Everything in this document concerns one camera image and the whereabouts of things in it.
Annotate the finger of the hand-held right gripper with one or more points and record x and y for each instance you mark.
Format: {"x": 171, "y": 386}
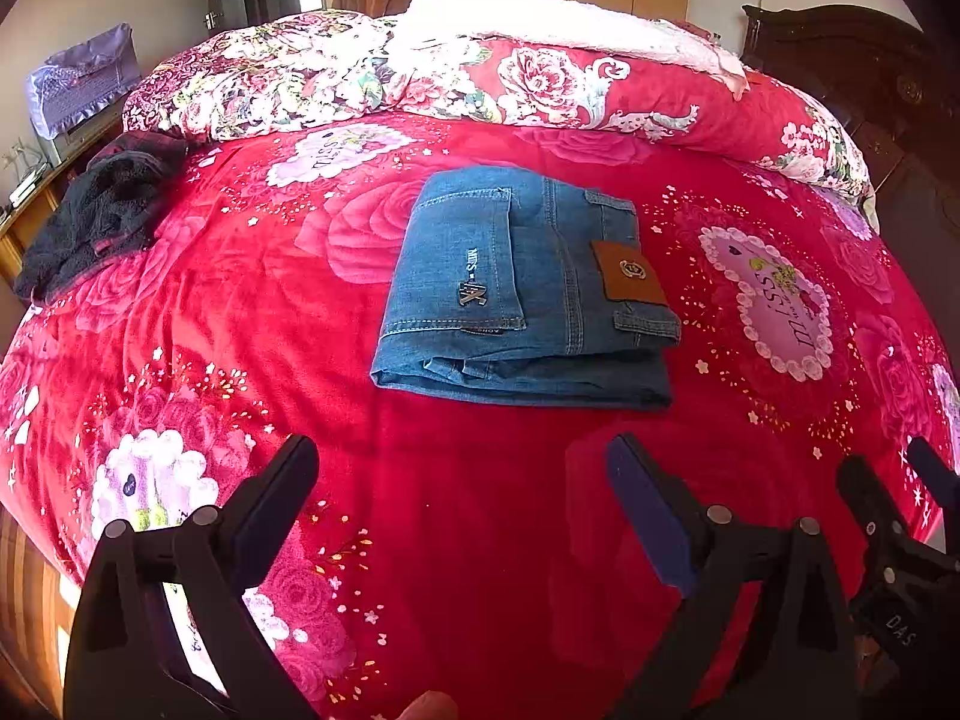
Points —
{"x": 862, "y": 491}
{"x": 934, "y": 469}

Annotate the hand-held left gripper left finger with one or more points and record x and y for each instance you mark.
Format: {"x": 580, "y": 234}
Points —
{"x": 281, "y": 495}

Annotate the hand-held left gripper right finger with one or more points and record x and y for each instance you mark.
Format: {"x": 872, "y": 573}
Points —
{"x": 645, "y": 510}

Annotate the blue denim pants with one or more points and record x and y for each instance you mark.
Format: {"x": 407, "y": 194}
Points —
{"x": 465, "y": 277}

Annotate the person's left hand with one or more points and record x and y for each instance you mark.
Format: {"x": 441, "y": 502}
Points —
{"x": 427, "y": 709}

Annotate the red rose print blanket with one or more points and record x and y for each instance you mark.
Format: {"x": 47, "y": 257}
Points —
{"x": 450, "y": 502}

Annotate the dark fleece clothing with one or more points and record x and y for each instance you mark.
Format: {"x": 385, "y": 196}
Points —
{"x": 97, "y": 210}

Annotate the dark wooden headboard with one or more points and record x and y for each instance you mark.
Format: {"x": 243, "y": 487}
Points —
{"x": 862, "y": 67}

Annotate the floral patterned quilt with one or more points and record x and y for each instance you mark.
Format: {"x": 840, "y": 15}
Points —
{"x": 300, "y": 75}

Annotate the purple lace cover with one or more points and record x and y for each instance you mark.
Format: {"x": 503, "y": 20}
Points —
{"x": 82, "y": 82}

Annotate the white fleece blanket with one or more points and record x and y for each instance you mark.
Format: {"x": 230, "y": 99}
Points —
{"x": 540, "y": 15}

